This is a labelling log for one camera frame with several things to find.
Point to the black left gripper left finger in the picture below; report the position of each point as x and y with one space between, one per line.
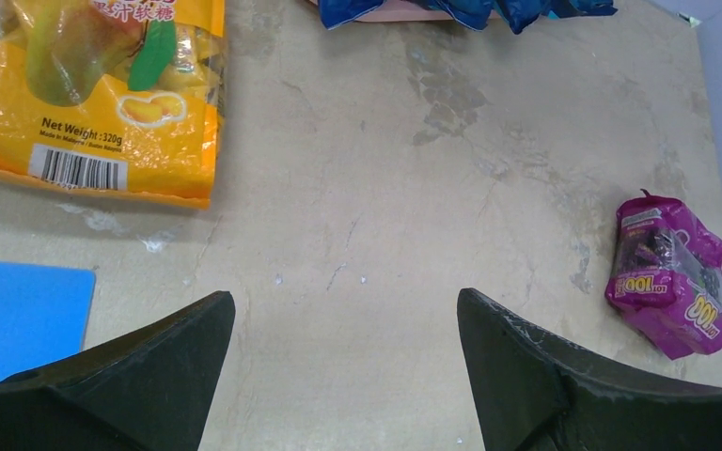
151 389

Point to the blue candy bag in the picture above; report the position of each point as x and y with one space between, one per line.
519 14
335 13

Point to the blue foam pad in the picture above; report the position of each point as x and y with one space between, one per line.
43 314

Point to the pink three-tier shelf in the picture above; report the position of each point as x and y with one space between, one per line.
397 11

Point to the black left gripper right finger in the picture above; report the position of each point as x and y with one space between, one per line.
535 390

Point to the purple candy bag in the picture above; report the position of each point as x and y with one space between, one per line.
666 278

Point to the orange candy bag near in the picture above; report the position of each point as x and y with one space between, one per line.
114 98

